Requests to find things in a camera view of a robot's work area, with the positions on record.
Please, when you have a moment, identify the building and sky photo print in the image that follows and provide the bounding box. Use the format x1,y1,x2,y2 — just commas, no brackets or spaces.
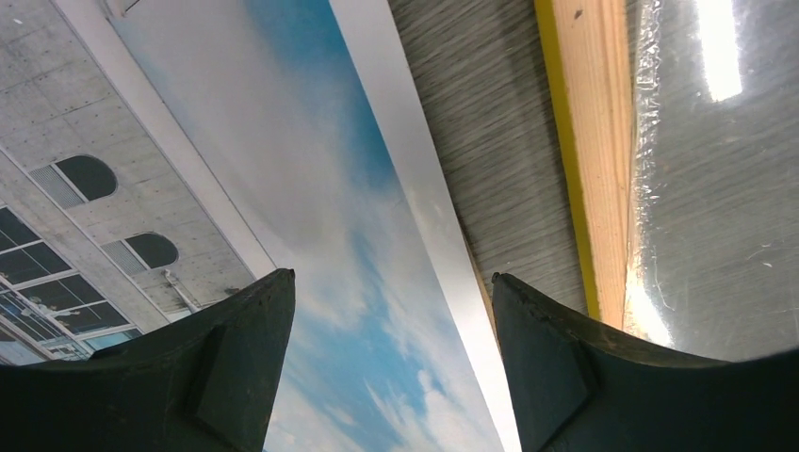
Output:
1,1,520,451

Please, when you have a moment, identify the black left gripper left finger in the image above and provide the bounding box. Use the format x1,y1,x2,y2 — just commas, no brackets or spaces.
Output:
1,268,296,451

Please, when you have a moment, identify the brown fibreboard backing board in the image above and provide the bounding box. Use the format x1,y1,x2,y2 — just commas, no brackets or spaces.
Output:
461,227,501,351

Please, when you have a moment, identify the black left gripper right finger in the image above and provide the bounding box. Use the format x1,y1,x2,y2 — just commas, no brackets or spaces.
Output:
492,273,798,451

